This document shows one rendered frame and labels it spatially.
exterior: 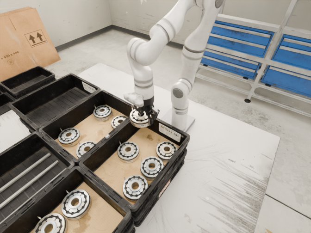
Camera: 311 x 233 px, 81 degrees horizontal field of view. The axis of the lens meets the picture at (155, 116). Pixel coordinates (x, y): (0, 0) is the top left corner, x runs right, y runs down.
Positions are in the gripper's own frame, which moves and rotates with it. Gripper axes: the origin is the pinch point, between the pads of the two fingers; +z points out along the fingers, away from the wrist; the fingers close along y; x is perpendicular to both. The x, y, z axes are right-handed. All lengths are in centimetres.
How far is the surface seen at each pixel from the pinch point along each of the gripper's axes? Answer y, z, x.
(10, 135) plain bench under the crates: 75, 28, 43
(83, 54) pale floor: 269, 96, -121
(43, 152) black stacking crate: 35, 16, 37
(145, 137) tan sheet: 3.0, 16.4, -1.4
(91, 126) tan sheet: 30.4, 15.9, 12.0
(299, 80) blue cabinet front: -52, 54, -184
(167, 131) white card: -6.4, 11.0, -7.5
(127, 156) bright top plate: 0.1, 13.6, 13.7
